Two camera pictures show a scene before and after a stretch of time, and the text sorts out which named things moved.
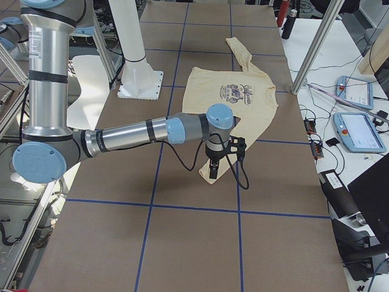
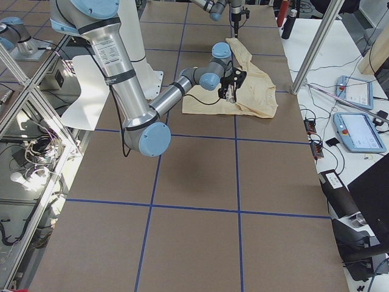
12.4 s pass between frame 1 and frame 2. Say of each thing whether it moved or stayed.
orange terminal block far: stayed
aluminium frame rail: stayed
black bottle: stayed
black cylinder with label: stayed
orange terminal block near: stayed
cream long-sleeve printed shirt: moved
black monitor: stayed
